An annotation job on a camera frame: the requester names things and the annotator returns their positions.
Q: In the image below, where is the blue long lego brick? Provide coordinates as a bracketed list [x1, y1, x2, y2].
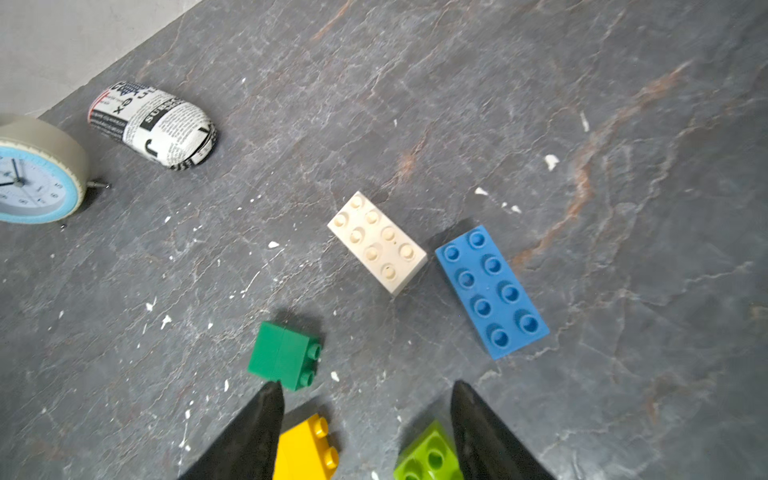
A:
[436, 226, 550, 360]

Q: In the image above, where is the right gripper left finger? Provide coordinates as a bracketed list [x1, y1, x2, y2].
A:
[180, 381, 285, 479]

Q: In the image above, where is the blue alarm clock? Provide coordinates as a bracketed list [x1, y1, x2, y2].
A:
[1, 113, 110, 225]

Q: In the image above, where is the lime green lego brick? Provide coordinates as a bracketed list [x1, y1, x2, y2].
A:
[393, 421, 464, 480]

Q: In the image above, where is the yellow lego brick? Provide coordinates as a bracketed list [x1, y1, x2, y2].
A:
[273, 414, 339, 480]

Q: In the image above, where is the dark green lego brick right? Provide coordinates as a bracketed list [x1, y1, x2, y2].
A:
[248, 322, 323, 391]

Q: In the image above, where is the cream long lego brick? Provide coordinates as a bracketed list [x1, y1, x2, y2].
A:
[327, 191, 428, 296]

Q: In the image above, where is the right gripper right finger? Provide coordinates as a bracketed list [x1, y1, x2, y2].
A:
[450, 380, 554, 480]

